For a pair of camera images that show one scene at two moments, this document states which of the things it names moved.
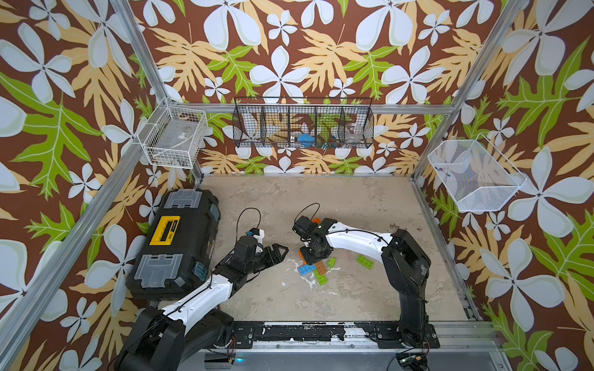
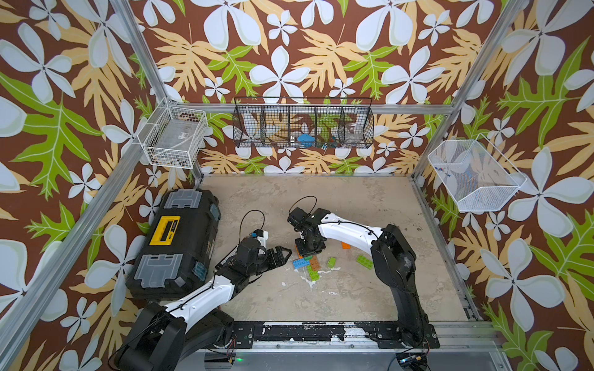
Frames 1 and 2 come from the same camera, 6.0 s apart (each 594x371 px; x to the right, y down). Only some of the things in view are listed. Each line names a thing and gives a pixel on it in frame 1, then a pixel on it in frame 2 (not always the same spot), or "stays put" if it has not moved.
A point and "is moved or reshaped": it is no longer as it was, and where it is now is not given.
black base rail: x=383 y=335 stays put
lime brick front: x=321 y=278 is moved or reshaped
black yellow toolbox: x=177 y=252 stays put
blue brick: x=306 y=269 is moved or reshaped
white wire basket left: x=173 y=136 stays put
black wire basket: x=344 y=123 stays put
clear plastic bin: x=477 y=176 stays put
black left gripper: x=274 y=252 stays put
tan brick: x=320 y=267 is moved or reshaped
